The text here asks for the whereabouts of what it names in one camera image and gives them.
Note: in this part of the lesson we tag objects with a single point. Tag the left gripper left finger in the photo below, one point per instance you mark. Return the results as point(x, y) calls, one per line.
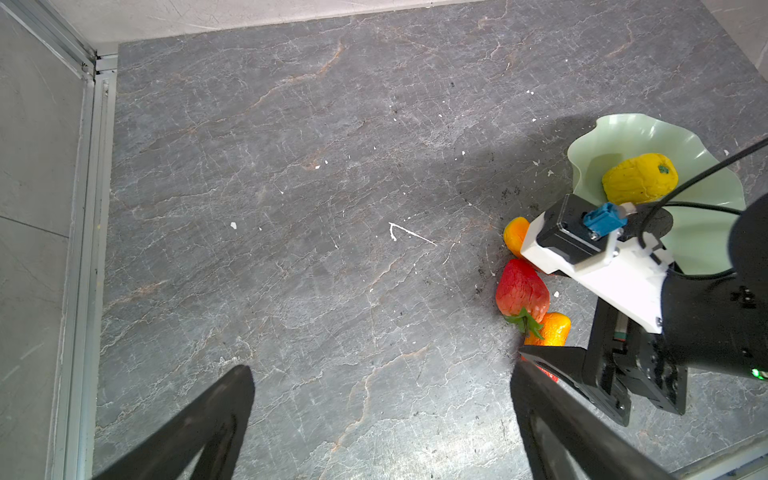
point(208, 433)

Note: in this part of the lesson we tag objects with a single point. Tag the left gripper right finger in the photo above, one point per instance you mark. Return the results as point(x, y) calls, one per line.
point(556, 430)

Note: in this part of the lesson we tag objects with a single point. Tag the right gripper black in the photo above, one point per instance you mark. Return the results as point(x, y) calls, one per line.
point(621, 359)

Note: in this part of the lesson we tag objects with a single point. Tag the orange red fake mango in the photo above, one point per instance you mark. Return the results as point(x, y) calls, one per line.
point(514, 235)
point(555, 328)

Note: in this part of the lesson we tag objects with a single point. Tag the red fake strawberry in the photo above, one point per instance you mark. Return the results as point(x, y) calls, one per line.
point(523, 298)

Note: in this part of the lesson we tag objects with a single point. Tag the yellow fake lemon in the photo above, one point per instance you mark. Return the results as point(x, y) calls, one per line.
point(640, 180)

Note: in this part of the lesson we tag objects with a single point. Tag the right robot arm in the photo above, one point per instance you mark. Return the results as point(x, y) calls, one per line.
point(719, 323)

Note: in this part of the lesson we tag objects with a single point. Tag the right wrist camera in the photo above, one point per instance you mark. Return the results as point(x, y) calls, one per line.
point(628, 275)

